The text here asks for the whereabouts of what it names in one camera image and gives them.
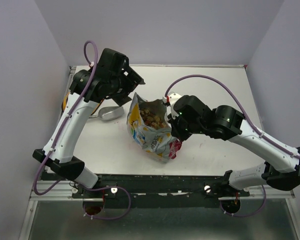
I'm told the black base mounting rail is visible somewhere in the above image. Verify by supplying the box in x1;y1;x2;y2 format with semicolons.
72;174;250;209

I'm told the aluminium frame rail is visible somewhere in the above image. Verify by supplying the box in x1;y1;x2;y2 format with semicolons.
29;180;83;202

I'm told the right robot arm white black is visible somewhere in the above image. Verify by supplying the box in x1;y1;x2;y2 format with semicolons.
163;93;300;196

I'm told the metal food scoop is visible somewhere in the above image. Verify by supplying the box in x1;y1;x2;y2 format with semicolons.
89;106;125;122

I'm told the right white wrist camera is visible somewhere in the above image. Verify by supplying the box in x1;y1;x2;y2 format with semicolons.
162;92;182;119

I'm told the yellow double pet bowl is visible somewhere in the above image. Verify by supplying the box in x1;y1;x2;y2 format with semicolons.
61;91;70;113

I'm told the purple cable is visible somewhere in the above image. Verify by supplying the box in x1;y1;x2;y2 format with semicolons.
32;40;132;221
164;74;300;218

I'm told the pet food kibble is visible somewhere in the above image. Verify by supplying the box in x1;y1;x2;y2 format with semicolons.
139;107;168;130

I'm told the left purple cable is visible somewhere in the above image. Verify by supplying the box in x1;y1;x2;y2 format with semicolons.
32;40;132;221

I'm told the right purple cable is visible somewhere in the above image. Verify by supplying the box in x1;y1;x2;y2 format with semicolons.
164;74;300;218

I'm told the pet food bag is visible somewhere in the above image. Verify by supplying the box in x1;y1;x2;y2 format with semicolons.
126;93;182;163

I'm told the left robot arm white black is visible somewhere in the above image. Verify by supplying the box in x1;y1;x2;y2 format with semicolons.
32;48;145;198

